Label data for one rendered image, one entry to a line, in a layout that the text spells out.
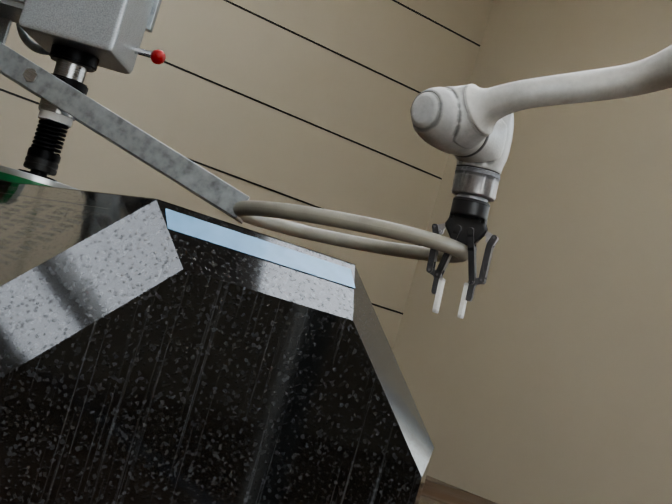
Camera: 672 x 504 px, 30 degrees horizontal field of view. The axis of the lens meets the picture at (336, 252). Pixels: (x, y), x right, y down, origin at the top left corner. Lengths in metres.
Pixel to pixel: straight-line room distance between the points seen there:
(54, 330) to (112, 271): 0.11
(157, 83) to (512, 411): 2.98
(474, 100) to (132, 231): 0.86
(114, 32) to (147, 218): 0.90
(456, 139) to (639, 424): 5.14
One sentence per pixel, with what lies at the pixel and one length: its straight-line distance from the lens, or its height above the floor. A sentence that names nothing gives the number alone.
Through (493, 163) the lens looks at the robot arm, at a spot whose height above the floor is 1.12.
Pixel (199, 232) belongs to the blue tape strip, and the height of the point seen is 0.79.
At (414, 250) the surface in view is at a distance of 2.71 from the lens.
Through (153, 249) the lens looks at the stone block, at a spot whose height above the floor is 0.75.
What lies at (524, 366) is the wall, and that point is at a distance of 7.99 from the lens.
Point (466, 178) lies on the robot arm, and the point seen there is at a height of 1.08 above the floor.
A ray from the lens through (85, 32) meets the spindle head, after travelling 2.56.
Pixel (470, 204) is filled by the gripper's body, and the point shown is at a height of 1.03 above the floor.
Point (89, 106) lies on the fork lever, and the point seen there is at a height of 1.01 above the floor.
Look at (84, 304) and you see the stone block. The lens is 1.63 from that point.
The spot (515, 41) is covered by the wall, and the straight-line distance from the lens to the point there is 8.93.
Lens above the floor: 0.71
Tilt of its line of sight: 4 degrees up
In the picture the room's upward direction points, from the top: 16 degrees clockwise
